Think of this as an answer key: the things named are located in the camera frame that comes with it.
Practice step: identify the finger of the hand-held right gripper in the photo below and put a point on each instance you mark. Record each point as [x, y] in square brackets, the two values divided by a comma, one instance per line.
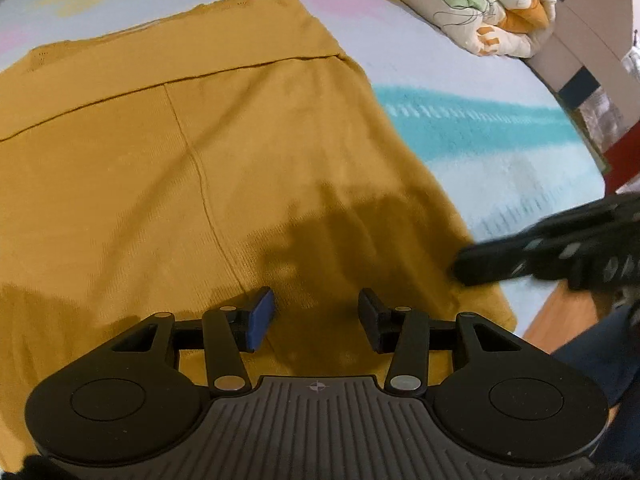
[500, 260]

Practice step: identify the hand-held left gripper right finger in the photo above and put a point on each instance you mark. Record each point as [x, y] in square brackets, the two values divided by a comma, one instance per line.
[371, 320]

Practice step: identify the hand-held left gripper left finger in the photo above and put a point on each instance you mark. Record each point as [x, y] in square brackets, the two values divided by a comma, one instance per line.
[262, 317]

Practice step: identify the mustard yellow knit garment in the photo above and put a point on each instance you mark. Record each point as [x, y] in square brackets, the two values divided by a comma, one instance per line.
[150, 185]

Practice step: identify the person's leg in blue jeans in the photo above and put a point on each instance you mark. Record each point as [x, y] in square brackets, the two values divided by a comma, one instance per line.
[595, 355]

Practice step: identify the pastel floral blanket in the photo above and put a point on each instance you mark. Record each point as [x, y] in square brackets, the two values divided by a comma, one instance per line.
[450, 125]

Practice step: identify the cardboard box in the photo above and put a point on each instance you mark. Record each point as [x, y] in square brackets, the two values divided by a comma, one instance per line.
[590, 25]

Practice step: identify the folded floral quilt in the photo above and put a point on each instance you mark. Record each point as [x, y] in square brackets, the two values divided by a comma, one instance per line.
[475, 0]

